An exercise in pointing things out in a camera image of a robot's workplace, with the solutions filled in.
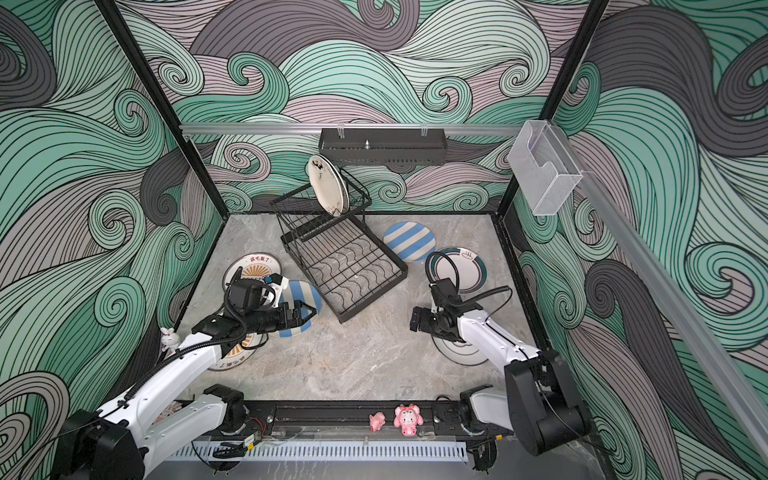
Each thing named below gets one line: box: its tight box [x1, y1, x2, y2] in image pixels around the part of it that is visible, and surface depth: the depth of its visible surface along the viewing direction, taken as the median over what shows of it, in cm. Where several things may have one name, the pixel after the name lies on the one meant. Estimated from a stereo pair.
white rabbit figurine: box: [160, 327, 180, 357], surface depth 81 cm
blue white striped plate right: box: [383, 221, 436, 263], surface depth 113 cm
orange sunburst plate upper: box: [222, 252, 282, 291], surface depth 106 cm
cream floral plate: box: [307, 154, 350, 218], surface depth 89 cm
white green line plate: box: [432, 334, 489, 366], surface depth 85 cm
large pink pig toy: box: [393, 403, 424, 437], surface depth 73 cm
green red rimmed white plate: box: [431, 247, 488, 294], surface depth 103 cm
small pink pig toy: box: [369, 411, 386, 432], surface depth 73 cm
